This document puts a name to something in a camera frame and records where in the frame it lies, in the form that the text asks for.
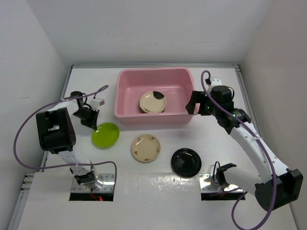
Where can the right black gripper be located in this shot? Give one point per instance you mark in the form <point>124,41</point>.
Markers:
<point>197,97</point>

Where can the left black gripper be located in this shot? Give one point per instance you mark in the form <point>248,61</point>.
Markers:
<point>92,122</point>

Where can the lime green plate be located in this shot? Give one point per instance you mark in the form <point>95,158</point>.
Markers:
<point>105,136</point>

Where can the cream plate black brushstroke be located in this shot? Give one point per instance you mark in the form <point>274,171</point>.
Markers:
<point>153,102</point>

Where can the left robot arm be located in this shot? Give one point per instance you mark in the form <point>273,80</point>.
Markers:
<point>57,136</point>

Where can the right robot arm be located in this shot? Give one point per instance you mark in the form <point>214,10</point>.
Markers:
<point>275,179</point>

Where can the pink plastic bin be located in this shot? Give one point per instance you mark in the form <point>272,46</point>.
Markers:
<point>176,84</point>

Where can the cream floral plate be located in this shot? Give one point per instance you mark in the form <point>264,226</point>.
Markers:
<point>145,148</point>

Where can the black plate front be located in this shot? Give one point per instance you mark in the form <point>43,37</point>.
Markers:
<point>186,163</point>

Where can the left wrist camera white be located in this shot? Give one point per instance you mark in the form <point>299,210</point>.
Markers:
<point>95,103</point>

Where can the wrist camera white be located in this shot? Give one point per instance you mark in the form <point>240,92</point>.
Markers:
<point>95,103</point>
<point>212,82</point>

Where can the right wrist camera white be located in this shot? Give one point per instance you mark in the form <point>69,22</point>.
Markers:
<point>212,82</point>

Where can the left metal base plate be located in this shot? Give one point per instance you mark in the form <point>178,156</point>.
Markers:
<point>104,184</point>

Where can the metal base plate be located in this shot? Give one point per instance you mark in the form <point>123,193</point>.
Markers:
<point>104,184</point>
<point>207,185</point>

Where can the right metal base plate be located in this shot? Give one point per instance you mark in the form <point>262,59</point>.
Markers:
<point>207,185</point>

